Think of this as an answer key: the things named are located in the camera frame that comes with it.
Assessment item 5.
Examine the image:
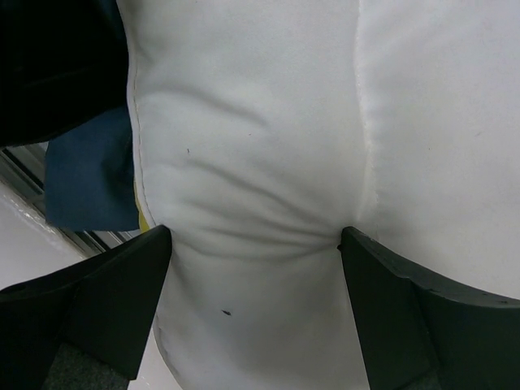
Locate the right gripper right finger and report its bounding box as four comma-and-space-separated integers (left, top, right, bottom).
339, 227, 519, 389

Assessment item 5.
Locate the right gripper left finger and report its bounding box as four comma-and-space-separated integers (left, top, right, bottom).
1, 226, 172, 389

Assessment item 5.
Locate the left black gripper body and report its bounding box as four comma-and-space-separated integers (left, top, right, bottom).
1, 0, 128, 146

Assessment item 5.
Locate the blue cartoon print pillowcase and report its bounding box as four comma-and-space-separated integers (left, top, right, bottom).
44, 106, 139, 232

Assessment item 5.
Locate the white pillow yellow edge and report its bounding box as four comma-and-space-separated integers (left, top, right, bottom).
118, 1, 519, 389

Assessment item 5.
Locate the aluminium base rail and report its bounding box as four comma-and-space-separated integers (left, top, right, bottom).
1, 142, 139, 257

